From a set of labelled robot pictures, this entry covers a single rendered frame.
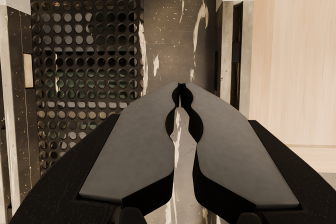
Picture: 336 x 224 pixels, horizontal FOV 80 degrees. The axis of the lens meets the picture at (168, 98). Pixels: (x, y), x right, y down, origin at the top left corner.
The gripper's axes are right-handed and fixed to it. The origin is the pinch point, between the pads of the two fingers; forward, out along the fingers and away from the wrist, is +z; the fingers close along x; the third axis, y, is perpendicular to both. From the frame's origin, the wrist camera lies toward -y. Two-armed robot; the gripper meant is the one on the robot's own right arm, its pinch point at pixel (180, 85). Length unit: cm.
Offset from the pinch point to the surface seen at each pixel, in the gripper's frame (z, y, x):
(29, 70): 32.5, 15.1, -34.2
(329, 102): 27.3, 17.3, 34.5
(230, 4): 31.4, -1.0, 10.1
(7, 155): 20, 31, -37
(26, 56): 33.1, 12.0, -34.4
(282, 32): 34.2, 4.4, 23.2
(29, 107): 27.6, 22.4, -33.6
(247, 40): 28.4, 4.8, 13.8
